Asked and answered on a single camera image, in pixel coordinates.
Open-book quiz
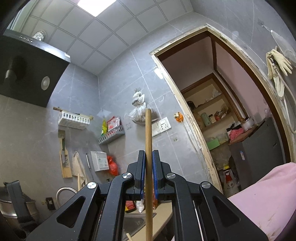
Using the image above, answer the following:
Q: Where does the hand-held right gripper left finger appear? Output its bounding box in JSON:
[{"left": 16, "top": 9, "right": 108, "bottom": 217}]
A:
[{"left": 25, "top": 150, "right": 147, "bottom": 241}]

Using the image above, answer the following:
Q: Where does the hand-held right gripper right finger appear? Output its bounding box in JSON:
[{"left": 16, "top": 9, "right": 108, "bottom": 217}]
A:
[{"left": 152, "top": 150, "right": 269, "bottom": 241}]

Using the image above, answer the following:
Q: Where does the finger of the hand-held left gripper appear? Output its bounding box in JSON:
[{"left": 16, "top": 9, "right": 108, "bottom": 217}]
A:
[{"left": 6, "top": 181, "right": 34, "bottom": 224}]

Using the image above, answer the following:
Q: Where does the single wooden chopstick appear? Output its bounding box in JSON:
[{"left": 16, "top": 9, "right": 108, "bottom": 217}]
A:
[{"left": 144, "top": 109, "right": 153, "bottom": 241}]

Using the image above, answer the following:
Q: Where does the steel cooking pot with lid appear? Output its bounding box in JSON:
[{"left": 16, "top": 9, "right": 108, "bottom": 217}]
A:
[{"left": 0, "top": 185, "right": 37, "bottom": 223}]

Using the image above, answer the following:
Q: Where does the red plastic bag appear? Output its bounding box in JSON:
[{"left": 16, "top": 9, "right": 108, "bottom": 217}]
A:
[{"left": 107, "top": 156, "right": 119, "bottom": 176}]

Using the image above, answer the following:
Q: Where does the steel sink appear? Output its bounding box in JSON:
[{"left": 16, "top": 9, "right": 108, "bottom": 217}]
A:
[{"left": 122, "top": 212, "right": 158, "bottom": 241}]

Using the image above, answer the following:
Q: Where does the steel faucet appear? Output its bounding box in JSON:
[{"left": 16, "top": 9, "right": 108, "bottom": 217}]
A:
[{"left": 57, "top": 187, "right": 78, "bottom": 207}]

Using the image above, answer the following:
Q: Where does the thin metal hanging tool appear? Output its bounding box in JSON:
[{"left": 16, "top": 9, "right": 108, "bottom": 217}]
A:
[{"left": 86, "top": 152, "right": 94, "bottom": 181}]

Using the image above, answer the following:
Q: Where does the wooden knife block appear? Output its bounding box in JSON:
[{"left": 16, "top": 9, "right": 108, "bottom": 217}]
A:
[{"left": 60, "top": 137, "right": 73, "bottom": 178}]

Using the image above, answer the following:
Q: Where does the red snack packet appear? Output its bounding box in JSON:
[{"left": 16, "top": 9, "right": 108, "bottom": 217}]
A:
[{"left": 107, "top": 116, "right": 122, "bottom": 131}]

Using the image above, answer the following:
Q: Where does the hanging bag of dried goods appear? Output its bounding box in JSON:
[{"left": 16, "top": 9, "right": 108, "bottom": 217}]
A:
[{"left": 128, "top": 88, "right": 160, "bottom": 124}]

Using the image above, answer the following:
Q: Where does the beige dish cloth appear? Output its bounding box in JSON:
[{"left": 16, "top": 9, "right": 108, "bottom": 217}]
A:
[{"left": 72, "top": 151, "right": 87, "bottom": 186}]

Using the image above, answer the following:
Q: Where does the green box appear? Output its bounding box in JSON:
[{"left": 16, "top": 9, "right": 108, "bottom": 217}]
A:
[{"left": 206, "top": 138, "right": 220, "bottom": 151}]

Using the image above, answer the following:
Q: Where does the steel cleaver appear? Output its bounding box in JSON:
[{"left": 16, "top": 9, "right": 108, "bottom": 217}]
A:
[{"left": 58, "top": 130, "right": 66, "bottom": 151}]

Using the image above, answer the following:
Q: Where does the red label floor bottle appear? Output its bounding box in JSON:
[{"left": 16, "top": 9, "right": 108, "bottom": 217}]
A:
[{"left": 223, "top": 168, "right": 240, "bottom": 196}]

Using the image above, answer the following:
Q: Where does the pink cloth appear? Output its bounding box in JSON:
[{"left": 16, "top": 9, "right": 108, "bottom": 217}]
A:
[{"left": 228, "top": 128, "right": 245, "bottom": 141}]

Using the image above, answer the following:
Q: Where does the wooden shelf cabinet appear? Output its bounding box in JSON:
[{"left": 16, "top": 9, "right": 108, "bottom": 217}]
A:
[{"left": 180, "top": 72, "right": 249, "bottom": 151}]

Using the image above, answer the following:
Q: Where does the wooden rolling pin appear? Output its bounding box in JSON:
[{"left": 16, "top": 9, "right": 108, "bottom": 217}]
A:
[{"left": 53, "top": 107, "right": 94, "bottom": 120}]

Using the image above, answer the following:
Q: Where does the grey mini fridge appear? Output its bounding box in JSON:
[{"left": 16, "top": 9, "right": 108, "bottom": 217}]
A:
[{"left": 229, "top": 118, "right": 285, "bottom": 193}]

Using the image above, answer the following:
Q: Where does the small steel pot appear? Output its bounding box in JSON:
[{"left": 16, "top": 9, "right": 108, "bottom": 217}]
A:
[{"left": 242, "top": 117, "right": 255, "bottom": 131}]

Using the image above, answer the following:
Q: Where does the pink floral blanket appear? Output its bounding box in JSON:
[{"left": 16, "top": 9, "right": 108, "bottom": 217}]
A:
[{"left": 228, "top": 162, "right": 296, "bottom": 241}]

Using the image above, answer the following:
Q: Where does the black range hood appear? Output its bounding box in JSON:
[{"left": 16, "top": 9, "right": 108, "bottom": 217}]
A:
[{"left": 0, "top": 29, "right": 71, "bottom": 107}]

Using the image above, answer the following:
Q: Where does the cream rubber glove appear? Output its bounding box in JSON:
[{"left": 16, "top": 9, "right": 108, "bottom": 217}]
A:
[
  {"left": 268, "top": 70, "right": 285, "bottom": 98},
  {"left": 266, "top": 46, "right": 293, "bottom": 76}
]

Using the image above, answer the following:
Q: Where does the round ceiling lamp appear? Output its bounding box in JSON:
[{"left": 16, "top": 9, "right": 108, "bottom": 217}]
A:
[{"left": 32, "top": 30, "right": 47, "bottom": 42}]

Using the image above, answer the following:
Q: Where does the ceiling light panel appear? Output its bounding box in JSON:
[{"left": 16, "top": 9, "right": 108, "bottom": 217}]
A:
[{"left": 77, "top": 0, "right": 121, "bottom": 17}]

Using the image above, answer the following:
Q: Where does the white wall box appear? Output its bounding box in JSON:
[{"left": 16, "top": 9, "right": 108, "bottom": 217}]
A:
[{"left": 90, "top": 151, "right": 109, "bottom": 172}]

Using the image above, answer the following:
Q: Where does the white wall socket panel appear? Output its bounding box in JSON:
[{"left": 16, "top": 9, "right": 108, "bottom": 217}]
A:
[{"left": 151, "top": 117, "right": 171, "bottom": 137}]

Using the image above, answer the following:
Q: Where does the grey wall shelf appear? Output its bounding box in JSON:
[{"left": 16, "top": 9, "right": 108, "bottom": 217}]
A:
[{"left": 97, "top": 126, "right": 126, "bottom": 145}]

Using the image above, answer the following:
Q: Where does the thin white cable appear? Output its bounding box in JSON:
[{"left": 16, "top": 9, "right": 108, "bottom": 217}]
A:
[{"left": 182, "top": 122, "right": 202, "bottom": 161}]

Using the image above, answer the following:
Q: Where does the worn wooden door frame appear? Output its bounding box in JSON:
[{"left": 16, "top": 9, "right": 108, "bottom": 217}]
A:
[{"left": 150, "top": 23, "right": 296, "bottom": 197}]

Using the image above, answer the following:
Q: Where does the white wall basket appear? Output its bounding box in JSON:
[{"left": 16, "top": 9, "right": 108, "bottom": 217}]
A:
[{"left": 58, "top": 111, "right": 90, "bottom": 130}]

